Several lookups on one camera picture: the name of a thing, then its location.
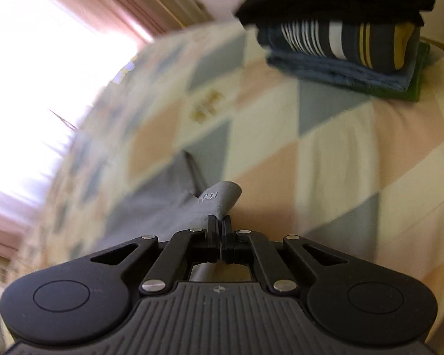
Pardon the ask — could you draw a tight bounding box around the grey garment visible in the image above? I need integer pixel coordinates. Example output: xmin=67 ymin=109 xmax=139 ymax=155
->
xmin=92 ymin=150 xmax=243 ymax=285

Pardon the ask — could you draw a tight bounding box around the checkered patchwork quilt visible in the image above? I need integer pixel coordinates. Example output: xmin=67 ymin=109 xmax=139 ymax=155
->
xmin=13 ymin=22 xmax=444 ymax=302

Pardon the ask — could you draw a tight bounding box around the blue folded garment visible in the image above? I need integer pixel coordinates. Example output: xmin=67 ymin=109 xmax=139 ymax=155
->
xmin=267 ymin=52 xmax=417 ymax=93

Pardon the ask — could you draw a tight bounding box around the green folded garment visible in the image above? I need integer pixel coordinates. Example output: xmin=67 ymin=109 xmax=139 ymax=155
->
xmin=366 ymin=42 xmax=431 ymax=103

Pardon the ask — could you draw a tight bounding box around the striped folded garment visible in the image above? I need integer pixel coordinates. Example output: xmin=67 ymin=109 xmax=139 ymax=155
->
xmin=257 ymin=20 xmax=420 ymax=74

